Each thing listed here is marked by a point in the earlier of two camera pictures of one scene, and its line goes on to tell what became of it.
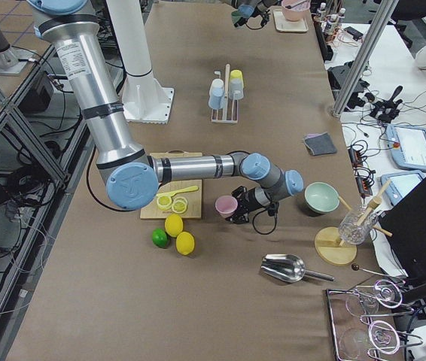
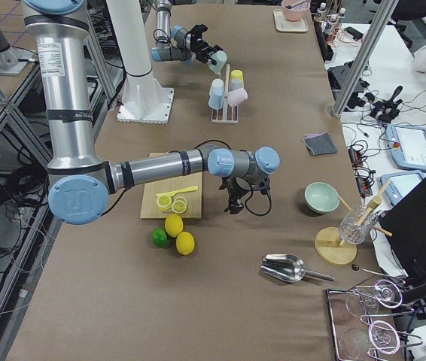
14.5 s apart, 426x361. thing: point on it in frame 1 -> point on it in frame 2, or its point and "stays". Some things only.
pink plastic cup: [226, 205] -> [237, 96]
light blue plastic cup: [217, 95] stays
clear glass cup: [356, 225] stays
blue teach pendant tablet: [412, 148] stays
